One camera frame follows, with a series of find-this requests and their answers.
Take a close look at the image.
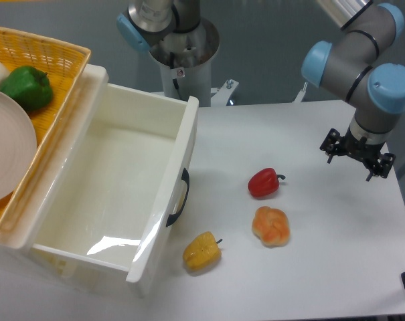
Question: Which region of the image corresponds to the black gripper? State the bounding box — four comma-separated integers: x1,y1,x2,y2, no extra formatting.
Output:
319,128,396,181

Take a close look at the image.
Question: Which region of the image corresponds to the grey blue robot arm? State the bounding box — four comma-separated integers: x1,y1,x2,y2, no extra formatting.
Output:
301,1,405,179

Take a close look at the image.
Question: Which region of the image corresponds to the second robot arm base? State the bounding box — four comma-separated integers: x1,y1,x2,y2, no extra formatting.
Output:
116,0,201,52

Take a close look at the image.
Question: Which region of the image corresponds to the round knotted bread roll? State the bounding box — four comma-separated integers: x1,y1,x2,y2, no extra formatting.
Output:
252,206,291,247

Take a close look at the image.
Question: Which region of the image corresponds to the pink round plate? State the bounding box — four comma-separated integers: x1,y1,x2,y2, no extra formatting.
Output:
0,92,37,199

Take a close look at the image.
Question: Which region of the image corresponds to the red bell pepper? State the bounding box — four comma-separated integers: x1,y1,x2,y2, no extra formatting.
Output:
248,168,286,198

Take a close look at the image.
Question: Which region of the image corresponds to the yellow bell pepper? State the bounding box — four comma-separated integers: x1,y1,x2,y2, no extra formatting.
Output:
182,231,222,271

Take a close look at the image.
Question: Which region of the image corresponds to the white plastic drawer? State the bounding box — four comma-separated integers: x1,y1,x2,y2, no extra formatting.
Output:
30,84,199,296

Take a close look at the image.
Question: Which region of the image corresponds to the yellow woven basket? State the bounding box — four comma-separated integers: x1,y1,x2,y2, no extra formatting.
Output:
0,27,91,229

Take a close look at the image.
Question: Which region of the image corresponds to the green bell pepper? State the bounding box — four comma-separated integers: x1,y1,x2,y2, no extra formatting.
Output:
0,66,54,112

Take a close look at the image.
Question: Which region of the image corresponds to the black drawer handle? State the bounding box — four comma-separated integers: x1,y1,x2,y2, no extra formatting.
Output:
166,168,190,227

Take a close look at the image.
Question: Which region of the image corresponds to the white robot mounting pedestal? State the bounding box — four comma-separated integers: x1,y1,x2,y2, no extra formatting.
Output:
149,18,239,107

